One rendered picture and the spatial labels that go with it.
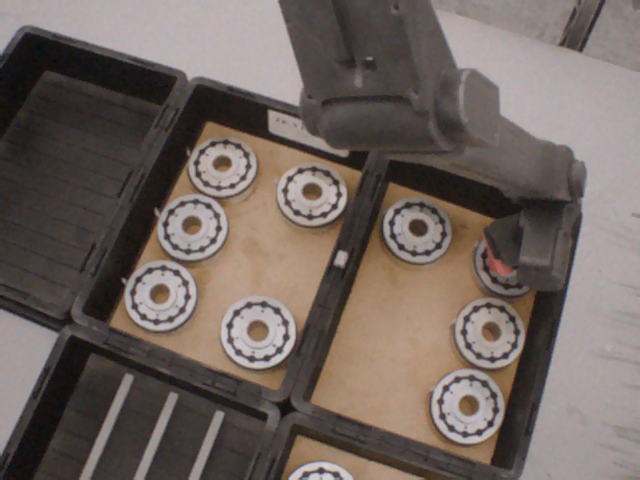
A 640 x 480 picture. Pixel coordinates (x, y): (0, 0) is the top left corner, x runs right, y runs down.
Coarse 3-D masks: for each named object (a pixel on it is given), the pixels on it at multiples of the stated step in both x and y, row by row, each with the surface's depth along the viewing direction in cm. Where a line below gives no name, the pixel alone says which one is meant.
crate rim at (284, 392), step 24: (240, 96) 96; (264, 96) 96; (168, 120) 94; (144, 168) 91; (360, 192) 91; (120, 216) 88; (336, 240) 88; (96, 264) 85; (72, 312) 83; (312, 312) 84; (120, 336) 82; (312, 336) 83; (168, 360) 81; (192, 360) 81; (240, 384) 81; (288, 384) 81
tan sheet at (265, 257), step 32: (224, 128) 105; (288, 160) 103; (320, 160) 103; (192, 192) 101; (256, 192) 101; (352, 192) 102; (256, 224) 99; (160, 256) 97; (224, 256) 97; (256, 256) 97; (288, 256) 97; (320, 256) 98; (224, 288) 95; (256, 288) 96; (288, 288) 96; (128, 320) 93; (192, 352) 92
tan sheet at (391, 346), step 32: (416, 192) 102; (480, 224) 101; (384, 256) 98; (448, 256) 99; (352, 288) 96; (384, 288) 96; (416, 288) 97; (448, 288) 97; (352, 320) 94; (384, 320) 95; (416, 320) 95; (448, 320) 95; (352, 352) 93; (384, 352) 93; (416, 352) 93; (448, 352) 93; (320, 384) 91; (352, 384) 91; (384, 384) 91; (416, 384) 91; (352, 416) 89; (384, 416) 90; (416, 416) 90; (448, 448) 88; (480, 448) 88
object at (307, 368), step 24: (384, 168) 92; (360, 216) 89; (360, 240) 88; (576, 240) 90; (336, 288) 86; (552, 312) 86; (552, 336) 84; (312, 360) 83; (312, 408) 80; (528, 408) 81; (360, 432) 79; (384, 432) 79; (528, 432) 80; (432, 456) 78; (456, 456) 78
